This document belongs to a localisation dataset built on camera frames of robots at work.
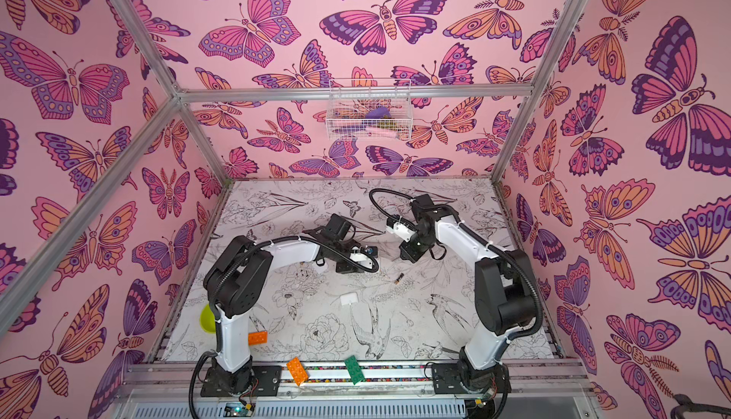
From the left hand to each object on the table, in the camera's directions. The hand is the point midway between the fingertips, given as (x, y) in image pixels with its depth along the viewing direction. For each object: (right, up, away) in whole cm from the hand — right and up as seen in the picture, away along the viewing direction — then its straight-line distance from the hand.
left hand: (364, 256), depth 96 cm
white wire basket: (+2, +50, +1) cm, 50 cm away
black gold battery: (+12, -6, -4) cm, 14 cm away
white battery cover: (-5, -12, -8) cm, 15 cm away
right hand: (+14, +3, -6) cm, 15 cm away
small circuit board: (-32, -35, -23) cm, 53 cm away
